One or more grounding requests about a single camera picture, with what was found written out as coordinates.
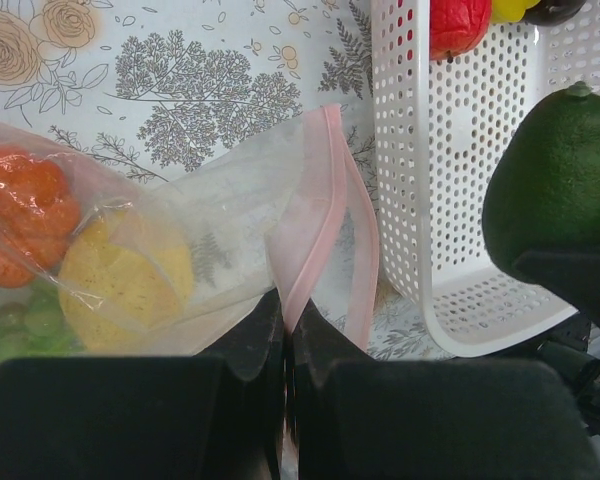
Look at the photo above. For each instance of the clear zip top bag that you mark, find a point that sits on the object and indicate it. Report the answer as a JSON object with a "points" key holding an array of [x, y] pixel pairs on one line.
{"points": [[264, 217]]}

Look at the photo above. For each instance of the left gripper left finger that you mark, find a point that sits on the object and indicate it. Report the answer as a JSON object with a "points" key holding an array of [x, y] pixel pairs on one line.
{"points": [[215, 415]]}

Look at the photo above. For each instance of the yellow lemon toy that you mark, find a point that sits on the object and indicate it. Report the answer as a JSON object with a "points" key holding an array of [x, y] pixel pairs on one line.
{"points": [[112, 295]]}

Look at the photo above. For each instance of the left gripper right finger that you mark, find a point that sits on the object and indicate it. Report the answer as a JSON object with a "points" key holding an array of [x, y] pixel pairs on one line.
{"points": [[355, 417]]}

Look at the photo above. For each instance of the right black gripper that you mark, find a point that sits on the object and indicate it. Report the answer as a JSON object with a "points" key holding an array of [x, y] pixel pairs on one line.
{"points": [[574, 276]]}

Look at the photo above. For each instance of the green grapes toy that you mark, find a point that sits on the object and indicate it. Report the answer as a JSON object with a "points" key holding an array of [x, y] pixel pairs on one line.
{"points": [[31, 320]]}

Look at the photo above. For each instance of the yellow starfruit toy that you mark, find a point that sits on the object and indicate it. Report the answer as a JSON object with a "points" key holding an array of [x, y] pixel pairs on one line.
{"points": [[510, 11]]}

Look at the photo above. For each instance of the green avocado toy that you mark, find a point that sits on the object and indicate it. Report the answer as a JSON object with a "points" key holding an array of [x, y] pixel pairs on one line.
{"points": [[545, 190]]}

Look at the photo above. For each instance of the orange pumpkin toy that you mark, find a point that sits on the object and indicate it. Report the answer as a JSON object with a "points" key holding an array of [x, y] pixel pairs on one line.
{"points": [[38, 214]]}

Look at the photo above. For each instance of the floral table mat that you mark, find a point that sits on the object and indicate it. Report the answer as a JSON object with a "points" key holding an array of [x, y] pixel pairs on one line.
{"points": [[193, 102]]}

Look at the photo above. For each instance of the white perforated plastic basket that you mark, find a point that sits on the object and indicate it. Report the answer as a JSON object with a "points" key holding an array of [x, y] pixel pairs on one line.
{"points": [[440, 129]]}

